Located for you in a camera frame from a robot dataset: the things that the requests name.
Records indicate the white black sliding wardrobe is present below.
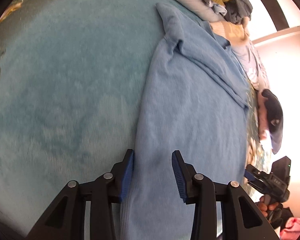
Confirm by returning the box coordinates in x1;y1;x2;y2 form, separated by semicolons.
248;0;300;40

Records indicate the pale blue crumpled garment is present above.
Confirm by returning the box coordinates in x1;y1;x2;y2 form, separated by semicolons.
202;0;228;16

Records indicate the right hand in black glove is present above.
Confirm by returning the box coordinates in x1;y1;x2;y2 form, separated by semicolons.
256;196;283;229

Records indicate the pink cloth under bag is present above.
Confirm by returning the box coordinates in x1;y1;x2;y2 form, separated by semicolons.
257;91;269;141

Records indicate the dark grey garment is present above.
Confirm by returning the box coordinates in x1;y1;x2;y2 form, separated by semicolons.
224;0;253;24

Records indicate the teal floral blanket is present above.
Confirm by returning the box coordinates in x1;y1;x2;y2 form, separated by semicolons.
0;0;273;240

